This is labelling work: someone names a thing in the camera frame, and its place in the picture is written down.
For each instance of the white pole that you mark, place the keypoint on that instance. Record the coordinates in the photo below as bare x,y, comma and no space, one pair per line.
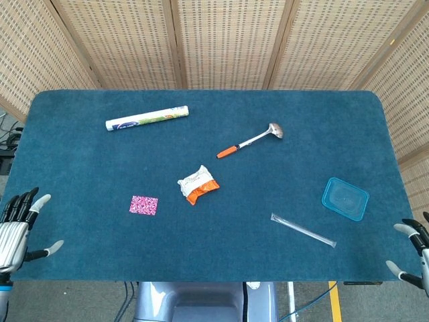
291,298

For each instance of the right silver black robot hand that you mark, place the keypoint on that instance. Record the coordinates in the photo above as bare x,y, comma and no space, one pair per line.
425,265

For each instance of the white cling film roll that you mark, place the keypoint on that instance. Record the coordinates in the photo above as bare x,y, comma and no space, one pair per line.
147,118

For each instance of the pink patterned sponge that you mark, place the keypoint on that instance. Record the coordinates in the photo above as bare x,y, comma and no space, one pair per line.
144,205

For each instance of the clear wrapped straw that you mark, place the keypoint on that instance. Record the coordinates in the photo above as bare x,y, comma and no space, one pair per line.
301,229

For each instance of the blue carpet table mat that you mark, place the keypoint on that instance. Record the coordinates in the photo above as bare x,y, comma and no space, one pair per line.
100,161

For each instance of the woven bamboo folding screen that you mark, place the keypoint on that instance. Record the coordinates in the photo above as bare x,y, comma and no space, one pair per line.
228,43

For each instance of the black table control box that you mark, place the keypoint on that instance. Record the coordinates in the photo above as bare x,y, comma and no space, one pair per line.
362,283

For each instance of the grey robot torso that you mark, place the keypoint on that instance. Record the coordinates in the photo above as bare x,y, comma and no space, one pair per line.
201,298

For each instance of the black equipment box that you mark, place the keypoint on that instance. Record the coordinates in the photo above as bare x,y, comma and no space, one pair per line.
5,162

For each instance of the orange white snack packet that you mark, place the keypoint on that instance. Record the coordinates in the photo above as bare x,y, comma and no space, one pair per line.
196,182

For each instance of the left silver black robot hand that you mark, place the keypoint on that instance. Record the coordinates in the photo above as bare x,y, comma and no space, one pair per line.
13,234

